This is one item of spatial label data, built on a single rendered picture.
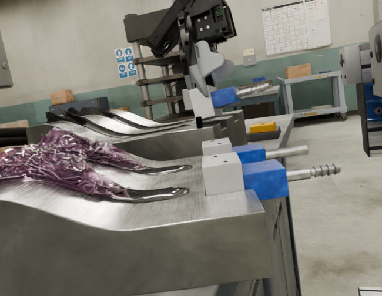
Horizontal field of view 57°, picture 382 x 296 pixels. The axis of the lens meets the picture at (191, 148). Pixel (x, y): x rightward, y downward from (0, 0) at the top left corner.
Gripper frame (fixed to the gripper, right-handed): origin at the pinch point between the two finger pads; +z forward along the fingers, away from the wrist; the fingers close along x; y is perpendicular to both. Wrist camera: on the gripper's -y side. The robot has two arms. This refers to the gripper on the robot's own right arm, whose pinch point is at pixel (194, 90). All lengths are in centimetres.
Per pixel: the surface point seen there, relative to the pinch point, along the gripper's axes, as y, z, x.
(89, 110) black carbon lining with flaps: -19.1, 0.4, -20.4
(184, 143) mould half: 9.1, 8.1, -36.1
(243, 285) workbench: 15, 34, -35
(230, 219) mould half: 23, 10, -65
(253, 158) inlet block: 22, 9, -47
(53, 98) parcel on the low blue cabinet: -499, -33, 531
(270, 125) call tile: 18.7, 11.6, -0.6
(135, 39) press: -184, -78, 341
